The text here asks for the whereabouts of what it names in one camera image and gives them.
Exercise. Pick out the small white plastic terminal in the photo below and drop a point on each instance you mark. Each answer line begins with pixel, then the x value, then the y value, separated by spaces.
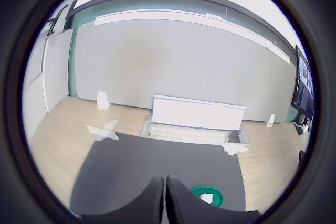
pixel 207 198

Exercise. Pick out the round green lid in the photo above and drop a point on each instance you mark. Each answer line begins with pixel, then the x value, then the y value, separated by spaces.
pixel 219 199

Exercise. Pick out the dark grey mat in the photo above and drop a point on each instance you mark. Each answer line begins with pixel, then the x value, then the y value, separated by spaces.
pixel 131 161

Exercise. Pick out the white tape piece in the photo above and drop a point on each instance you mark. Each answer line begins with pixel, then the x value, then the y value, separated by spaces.
pixel 105 130
pixel 232 149
pixel 74 212

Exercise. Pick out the white partition foot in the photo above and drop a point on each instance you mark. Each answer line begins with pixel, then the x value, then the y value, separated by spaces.
pixel 102 100
pixel 271 121

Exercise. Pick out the black keyboard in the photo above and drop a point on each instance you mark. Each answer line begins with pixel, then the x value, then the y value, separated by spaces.
pixel 299 128

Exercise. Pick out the grey desk partition panel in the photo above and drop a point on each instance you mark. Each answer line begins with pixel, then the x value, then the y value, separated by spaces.
pixel 183 64

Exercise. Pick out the white side partition panel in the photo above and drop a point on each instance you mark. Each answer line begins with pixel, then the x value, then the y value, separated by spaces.
pixel 56 72

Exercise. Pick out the black computer monitor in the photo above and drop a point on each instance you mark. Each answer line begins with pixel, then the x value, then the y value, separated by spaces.
pixel 303 93

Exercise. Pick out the black stand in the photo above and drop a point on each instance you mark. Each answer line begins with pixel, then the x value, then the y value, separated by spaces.
pixel 53 23

